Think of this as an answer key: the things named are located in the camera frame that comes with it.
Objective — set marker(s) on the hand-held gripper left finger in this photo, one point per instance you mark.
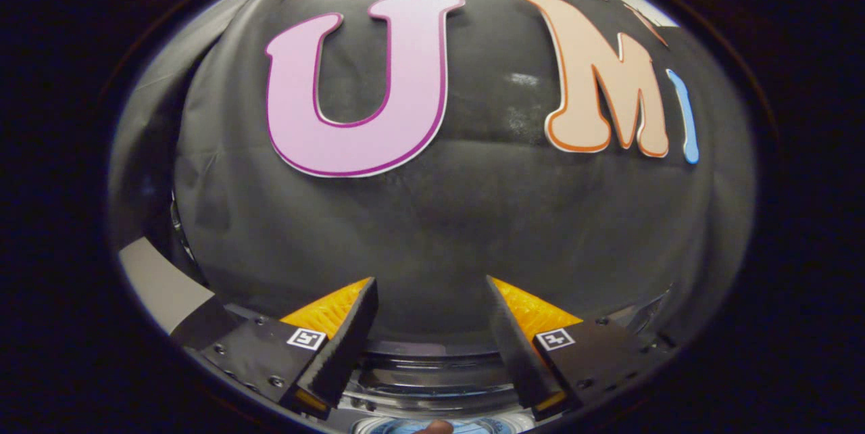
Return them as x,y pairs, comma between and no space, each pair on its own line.
344,349

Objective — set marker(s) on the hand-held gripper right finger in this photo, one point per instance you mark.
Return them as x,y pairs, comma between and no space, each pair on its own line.
517,349

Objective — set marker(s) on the grey washing machine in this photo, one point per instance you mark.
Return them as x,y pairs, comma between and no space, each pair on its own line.
432,380

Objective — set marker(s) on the white and dark cabinet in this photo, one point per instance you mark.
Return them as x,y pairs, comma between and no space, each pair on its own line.
155,278

